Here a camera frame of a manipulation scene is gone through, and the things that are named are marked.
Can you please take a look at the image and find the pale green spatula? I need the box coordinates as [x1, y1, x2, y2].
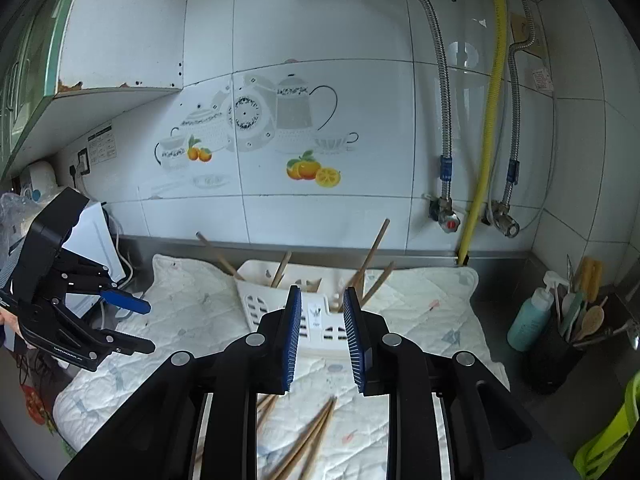
[560, 290, 586, 337]

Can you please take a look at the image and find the green wall cabinet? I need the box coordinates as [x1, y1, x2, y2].
[0, 0, 196, 181]

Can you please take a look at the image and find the white round appliance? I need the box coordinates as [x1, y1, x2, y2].
[22, 160, 57, 196]

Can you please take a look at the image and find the metal spoon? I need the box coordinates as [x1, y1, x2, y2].
[575, 320, 640, 352]

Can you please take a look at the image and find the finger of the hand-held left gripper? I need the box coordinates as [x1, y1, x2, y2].
[52, 252, 152, 314]
[55, 304, 157, 357]

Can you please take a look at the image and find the clear plastic bag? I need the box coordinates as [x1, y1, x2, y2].
[0, 191, 43, 261]

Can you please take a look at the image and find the black utensil holder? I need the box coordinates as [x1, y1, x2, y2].
[530, 317, 586, 395]

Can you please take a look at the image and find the bunch of wooden chopsticks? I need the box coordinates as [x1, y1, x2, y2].
[196, 218, 396, 313]

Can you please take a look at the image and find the white power cable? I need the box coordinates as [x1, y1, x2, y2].
[102, 203, 135, 282]

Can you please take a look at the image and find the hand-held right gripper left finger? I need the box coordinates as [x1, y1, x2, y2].
[57, 285, 303, 480]

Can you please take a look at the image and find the yellow gas hose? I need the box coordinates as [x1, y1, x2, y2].
[457, 0, 508, 266]

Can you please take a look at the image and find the white plastic chopstick holder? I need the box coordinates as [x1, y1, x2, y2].
[234, 258, 361, 358]

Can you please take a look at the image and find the white wall hook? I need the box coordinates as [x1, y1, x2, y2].
[447, 40, 478, 68]

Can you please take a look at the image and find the colourful printed bag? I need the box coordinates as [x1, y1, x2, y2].
[20, 385, 58, 428]

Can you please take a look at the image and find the green plastic dish rack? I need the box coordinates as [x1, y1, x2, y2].
[572, 370, 640, 480]

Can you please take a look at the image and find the braided metal hose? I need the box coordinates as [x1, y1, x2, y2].
[502, 0, 538, 211]
[385, 0, 456, 211]

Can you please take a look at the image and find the red-handled valve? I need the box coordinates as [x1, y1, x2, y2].
[427, 195, 463, 233]

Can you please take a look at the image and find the metal valve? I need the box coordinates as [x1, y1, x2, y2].
[482, 200, 521, 238]

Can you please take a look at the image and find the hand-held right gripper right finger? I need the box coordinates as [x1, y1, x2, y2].
[342, 286, 583, 480]

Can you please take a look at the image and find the white quilted mat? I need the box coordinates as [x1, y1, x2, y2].
[52, 252, 511, 480]

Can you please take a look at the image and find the wooden spoon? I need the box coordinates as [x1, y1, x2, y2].
[572, 305, 606, 343]

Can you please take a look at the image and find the wall instruction label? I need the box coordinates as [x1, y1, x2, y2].
[87, 127, 115, 165]

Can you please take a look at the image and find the teal pump bottle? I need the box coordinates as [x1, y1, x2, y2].
[506, 271, 563, 352]

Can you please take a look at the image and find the yellow-handled utensil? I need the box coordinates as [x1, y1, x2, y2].
[575, 257, 603, 301]

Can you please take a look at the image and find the white countertop appliance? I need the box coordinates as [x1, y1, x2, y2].
[60, 202, 128, 318]

